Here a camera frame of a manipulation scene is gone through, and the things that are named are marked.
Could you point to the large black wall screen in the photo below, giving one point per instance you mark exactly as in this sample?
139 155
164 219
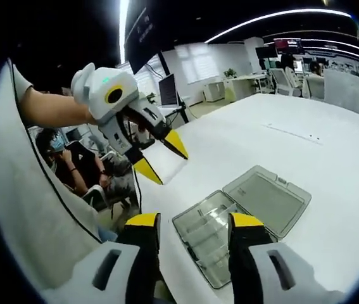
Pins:
147 35

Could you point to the white office chair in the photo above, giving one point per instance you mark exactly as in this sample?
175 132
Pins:
279 80

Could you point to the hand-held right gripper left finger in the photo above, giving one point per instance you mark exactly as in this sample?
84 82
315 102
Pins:
141 253

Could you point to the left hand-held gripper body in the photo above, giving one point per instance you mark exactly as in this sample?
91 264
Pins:
100 85

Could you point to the ceiling light strips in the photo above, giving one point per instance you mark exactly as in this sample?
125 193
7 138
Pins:
277 14

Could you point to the black monitor on stand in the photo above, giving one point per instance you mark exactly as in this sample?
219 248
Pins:
168 90

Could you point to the transparent dual guide fixture box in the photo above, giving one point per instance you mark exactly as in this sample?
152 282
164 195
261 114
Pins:
268 202

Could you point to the red display screen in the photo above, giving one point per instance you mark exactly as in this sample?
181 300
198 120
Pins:
287 45

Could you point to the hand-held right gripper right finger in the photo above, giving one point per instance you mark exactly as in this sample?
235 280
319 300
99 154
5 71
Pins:
245 253

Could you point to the potted green plant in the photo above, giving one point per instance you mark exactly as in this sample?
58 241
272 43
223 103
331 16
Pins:
230 73

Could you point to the person's grey shirt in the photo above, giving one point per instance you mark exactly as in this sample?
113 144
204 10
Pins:
24 206

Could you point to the clear plastic divider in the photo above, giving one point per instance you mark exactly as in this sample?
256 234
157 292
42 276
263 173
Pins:
174 168

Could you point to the white desk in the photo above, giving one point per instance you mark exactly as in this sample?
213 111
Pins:
236 87

